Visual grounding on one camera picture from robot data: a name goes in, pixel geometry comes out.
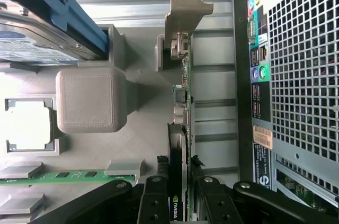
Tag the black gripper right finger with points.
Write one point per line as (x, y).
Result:
(219, 205)

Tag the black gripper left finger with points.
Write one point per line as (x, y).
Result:
(153, 202)

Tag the green RAM stick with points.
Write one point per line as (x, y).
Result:
(53, 176)

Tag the grey printed parts rack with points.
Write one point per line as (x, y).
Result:
(90, 99)

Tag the CPU with copper-toned lid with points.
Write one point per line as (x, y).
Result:
(29, 124)

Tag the black open PC case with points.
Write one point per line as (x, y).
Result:
(299, 75)

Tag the hard disk with blue carrier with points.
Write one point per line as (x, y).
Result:
(39, 30)

